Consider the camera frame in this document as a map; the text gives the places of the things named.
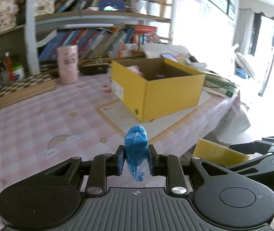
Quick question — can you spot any dark brown small box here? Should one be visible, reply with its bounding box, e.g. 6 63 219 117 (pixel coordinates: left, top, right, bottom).
79 63 109 76

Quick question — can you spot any pink cylindrical container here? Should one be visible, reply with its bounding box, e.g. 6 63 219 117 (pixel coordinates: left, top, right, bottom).
57 45 79 85

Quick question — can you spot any blue rectangular tin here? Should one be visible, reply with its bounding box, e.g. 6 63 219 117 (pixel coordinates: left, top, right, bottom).
99 0 125 12

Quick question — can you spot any red book box set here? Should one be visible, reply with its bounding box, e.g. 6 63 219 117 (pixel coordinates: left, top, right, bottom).
134 24 157 34

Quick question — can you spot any red white marker pen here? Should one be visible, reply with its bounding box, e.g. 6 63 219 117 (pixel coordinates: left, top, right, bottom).
5 52 14 81

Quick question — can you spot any white bookshelf frame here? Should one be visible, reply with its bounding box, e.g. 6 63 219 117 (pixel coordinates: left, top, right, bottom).
24 0 177 75

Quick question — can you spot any black smartphone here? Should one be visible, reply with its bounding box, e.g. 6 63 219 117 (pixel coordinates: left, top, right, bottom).
160 53 178 62

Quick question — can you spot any white pen holder cup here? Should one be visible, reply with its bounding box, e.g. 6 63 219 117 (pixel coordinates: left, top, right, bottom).
147 2 160 17

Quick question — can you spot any yellow tape roll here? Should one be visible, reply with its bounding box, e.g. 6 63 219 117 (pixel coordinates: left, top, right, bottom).
193 139 250 166

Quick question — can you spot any yellow cardboard box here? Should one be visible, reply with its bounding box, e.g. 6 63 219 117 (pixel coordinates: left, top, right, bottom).
111 57 205 119

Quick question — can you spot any pink checkered tablecloth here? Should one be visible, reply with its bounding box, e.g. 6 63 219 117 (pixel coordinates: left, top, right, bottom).
0 71 251 231

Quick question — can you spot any white green-lid jar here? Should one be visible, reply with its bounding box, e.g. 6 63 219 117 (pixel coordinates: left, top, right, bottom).
12 64 25 80

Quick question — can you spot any white quilted pearl handbag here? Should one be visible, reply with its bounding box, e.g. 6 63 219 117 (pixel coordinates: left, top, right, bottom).
34 0 55 16

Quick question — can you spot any wooden chess board box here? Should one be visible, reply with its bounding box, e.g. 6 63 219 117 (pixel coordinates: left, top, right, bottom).
0 74 56 109

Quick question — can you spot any blue plastic bag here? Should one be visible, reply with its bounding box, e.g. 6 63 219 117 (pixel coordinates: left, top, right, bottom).
124 125 149 182

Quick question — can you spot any pink plush toy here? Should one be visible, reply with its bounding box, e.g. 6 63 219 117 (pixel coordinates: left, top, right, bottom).
127 65 143 77

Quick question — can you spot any orange white small box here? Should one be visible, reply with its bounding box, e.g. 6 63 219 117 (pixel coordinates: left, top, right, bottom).
113 43 138 51

